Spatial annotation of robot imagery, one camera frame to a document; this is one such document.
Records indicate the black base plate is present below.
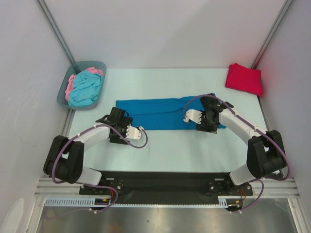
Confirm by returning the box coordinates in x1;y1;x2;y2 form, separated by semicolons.
79;178;123;196
207;179;253;197

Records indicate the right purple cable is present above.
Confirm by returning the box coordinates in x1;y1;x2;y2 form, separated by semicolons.
182;94;292;214

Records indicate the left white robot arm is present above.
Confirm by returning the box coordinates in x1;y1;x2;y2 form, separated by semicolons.
43;107;133;194

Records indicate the dark blue t shirt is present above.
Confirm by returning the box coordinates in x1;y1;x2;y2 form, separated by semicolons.
115;92;226;131

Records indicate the light blue t shirt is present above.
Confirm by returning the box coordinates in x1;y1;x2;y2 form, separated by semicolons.
69;69;104;107

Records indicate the left aluminium corner post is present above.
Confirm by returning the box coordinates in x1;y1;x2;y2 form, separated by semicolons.
35;0;76;64

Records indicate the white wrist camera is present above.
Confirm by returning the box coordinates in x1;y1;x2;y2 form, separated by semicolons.
183;109;203;124
125;126;144;140

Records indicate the pink t shirt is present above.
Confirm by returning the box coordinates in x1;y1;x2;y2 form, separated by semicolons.
65;67;104;100

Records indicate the teal plastic basket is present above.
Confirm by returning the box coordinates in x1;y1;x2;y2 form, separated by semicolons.
57;61;106;110

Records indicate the right slotted cable duct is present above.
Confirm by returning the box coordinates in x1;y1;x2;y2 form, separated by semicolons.
218;196;243;208

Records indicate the slotted cable duct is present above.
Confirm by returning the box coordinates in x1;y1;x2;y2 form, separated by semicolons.
45;197;111;207
218;196;243;208

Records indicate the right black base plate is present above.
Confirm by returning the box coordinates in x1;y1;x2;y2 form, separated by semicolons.
207;179;253;197

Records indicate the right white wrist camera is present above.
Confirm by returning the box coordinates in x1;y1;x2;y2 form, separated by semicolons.
183;109;203;124

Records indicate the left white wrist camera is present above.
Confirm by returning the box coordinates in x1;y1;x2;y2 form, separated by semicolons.
125;126;144;140

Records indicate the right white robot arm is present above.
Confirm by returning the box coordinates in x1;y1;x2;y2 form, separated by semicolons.
195;95;287;195

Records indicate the black front mat strip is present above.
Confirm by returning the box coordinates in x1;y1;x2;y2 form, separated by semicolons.
48;169;284;206

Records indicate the folded red t shirt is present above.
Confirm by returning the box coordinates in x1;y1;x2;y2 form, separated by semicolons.
225;63;263;97

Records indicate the right aluminium corner post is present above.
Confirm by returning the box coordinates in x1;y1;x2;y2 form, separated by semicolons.
250;0;295;69

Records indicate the aluminium corner post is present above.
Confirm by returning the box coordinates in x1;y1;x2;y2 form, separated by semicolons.
250;0;295;69
35;0;76;64

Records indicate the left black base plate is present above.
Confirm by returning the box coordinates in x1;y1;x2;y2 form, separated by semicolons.
79;178;123;196

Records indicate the aluminium front rail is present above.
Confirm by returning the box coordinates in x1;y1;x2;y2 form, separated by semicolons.
35;178;300;199

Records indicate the left slotted cable duct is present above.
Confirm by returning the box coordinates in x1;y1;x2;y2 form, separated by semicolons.
45;197;111;207

